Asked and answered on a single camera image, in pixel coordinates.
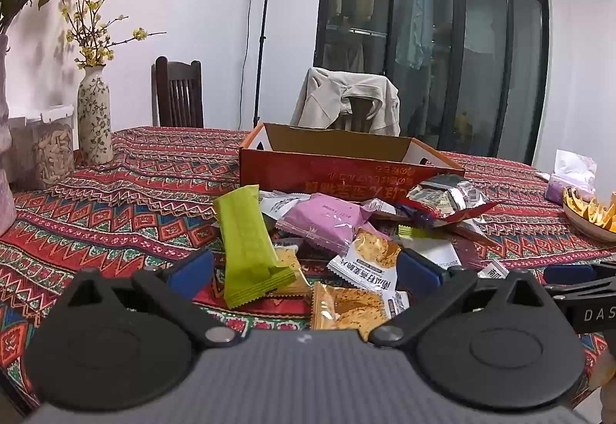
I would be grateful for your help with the red silver snack packet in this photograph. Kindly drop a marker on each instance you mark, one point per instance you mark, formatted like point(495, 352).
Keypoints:
point(442, 199)

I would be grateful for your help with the pink snack packet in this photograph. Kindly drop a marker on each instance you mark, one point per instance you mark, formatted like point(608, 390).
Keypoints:
point(322, 217)

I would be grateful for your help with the yellow flower branches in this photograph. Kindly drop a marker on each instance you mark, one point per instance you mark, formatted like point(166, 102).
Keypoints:
point(89, 58)

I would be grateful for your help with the wooden bowl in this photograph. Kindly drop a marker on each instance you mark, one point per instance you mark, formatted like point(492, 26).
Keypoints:
point(582, 227)

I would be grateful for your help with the hanging light blue garment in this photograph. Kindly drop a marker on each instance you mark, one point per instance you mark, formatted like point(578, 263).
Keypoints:
point(416, 25)

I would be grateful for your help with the patterned red tablecloth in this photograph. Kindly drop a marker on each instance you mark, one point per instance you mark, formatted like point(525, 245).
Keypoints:
point(120, 212)

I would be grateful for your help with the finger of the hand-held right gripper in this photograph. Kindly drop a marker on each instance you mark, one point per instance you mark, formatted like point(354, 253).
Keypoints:
point(568, 274)

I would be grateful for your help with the dark wooden chair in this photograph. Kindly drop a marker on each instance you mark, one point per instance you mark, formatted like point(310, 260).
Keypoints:
point(163, 92)

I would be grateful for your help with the orange cardboard box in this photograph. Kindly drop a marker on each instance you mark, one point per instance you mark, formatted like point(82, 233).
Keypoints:
point(288, 169)

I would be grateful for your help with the clear plastic container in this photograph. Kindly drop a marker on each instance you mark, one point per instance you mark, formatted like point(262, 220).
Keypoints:
point(48, 150)

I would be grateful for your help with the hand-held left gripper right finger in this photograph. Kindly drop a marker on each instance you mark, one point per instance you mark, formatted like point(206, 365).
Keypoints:
point(418, 268)

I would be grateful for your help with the green snack packet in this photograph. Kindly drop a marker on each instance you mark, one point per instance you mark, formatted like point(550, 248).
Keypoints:
point(243, 241)

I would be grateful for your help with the pink textured vase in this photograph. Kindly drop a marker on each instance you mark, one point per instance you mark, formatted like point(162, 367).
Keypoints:
point(6, 164)

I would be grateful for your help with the purple tissue pack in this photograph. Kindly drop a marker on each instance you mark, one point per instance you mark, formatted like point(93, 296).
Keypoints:
point(572, 169)

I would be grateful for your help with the pile of mixed snack packets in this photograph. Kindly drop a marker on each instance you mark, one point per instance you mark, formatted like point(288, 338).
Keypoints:
point(365, 255)

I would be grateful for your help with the orange yellow fruit peels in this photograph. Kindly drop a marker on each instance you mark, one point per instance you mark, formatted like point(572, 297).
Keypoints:
point(592, 208)

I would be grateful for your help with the floral ceramic vase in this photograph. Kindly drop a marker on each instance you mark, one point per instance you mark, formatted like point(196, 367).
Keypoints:
point(95, 116)

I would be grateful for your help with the beige jacket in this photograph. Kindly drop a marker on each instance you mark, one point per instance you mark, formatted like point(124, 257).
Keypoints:
point(327, 97)

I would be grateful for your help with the black framed glass door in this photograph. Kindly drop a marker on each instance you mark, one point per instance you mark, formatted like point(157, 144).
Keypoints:
point(486, 68)

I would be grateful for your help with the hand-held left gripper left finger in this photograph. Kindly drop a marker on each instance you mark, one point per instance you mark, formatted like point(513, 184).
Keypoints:
point(190, 271)

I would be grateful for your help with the wooden chair under jacket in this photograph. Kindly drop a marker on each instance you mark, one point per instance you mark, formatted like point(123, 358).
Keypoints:
point(361, 116)

